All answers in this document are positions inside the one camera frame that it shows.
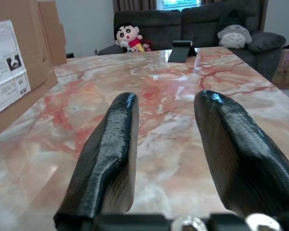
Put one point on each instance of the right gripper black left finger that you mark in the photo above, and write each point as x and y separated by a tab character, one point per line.
108	154

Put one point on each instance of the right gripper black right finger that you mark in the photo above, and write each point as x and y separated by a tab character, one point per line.
240	154

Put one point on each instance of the marble top folding table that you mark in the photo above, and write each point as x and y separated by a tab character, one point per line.
159	81

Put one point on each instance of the cardboard box with red print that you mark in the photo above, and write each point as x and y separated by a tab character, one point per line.
286	69

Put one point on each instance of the small red-haired doll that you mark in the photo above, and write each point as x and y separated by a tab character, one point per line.
147	45

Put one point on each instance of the dark grey cushion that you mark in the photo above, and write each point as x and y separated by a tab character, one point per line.
266	41

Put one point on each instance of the grey Totoro plush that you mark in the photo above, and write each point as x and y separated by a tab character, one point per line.
233	36

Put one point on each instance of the black folding phone stand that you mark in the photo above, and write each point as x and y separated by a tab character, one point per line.
180	51

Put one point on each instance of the black-haired boy plush doll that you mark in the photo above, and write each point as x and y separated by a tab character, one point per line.
126	34

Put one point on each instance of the plain brown cardboard box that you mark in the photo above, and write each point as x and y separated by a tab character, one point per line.
54	36

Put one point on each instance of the cardboard box with white label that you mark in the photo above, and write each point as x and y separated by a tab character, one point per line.
31	43

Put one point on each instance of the dark grey fabric sofa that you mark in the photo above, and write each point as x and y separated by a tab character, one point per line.
163	26

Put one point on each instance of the brown curtain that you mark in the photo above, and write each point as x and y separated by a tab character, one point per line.
135	4

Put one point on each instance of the bright window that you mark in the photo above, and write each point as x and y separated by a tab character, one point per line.
179	4

